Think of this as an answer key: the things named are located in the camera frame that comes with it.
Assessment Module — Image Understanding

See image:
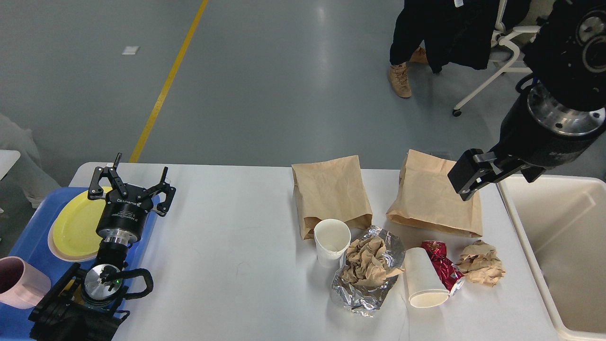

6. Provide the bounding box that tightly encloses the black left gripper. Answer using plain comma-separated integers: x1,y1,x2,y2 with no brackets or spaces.
88,153,177,245

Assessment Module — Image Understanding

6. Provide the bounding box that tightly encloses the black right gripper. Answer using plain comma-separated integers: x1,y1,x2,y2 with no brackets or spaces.
447,83,605,201

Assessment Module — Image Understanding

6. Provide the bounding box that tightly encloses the brown paper bag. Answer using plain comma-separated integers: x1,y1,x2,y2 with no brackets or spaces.
386,149,483,238
292,155,373,240

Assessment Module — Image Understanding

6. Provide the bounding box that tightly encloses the yellow plastic plate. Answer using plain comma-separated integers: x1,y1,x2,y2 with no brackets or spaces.
52,189,106,256

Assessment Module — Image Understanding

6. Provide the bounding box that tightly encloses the pink mug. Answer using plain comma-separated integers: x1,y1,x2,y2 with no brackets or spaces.
0,256,52,309

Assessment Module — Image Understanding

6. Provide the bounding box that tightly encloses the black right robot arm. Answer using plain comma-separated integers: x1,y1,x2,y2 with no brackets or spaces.
448,0,606,201

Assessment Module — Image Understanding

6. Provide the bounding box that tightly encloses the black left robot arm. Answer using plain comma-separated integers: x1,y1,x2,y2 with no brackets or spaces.
28,153,176,341

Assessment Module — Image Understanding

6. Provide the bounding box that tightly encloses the pink plate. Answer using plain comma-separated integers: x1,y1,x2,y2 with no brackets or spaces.
47,227,97,262

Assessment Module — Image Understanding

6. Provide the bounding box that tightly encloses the small crumpled brown paper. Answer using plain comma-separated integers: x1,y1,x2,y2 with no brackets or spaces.
456,240,506,287

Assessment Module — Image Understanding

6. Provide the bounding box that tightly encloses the white plastic bin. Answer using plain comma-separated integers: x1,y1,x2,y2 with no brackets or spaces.
498,175,606,341

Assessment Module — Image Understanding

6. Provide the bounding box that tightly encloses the person in white trousers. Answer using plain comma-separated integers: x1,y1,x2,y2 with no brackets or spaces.
0,114,59,209

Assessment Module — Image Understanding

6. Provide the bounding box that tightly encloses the red snack wrapper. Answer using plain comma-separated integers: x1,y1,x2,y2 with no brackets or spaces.
421,240,465,296

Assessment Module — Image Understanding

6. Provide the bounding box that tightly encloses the white side table left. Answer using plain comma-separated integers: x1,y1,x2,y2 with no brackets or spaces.
0,149,21,180

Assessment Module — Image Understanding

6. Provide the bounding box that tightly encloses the lying white paper cup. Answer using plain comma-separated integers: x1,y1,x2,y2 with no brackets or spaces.
403,247,450,308

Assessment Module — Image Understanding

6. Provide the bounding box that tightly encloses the white office chair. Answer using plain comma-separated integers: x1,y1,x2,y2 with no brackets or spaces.
452,0,540,117

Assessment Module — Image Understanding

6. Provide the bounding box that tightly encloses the black jacket on chair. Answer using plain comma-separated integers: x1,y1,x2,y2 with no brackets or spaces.
421,0,532,75

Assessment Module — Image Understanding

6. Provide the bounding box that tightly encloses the crumpled brown paper in foil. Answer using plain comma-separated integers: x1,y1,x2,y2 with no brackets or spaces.
339,236,405,287

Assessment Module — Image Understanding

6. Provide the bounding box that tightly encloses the person in black trousers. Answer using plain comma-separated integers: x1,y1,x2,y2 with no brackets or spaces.
388,0,428,99

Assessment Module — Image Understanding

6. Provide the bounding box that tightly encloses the upright white paper cup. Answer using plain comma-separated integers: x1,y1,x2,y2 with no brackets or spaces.
313,219,351,268

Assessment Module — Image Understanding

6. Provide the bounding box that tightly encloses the blue plastic tray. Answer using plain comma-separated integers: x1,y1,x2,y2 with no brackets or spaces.
0,187,158,341

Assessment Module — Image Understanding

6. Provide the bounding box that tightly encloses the crumpled aluminium foil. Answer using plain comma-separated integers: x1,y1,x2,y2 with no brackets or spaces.
331,226,405,317

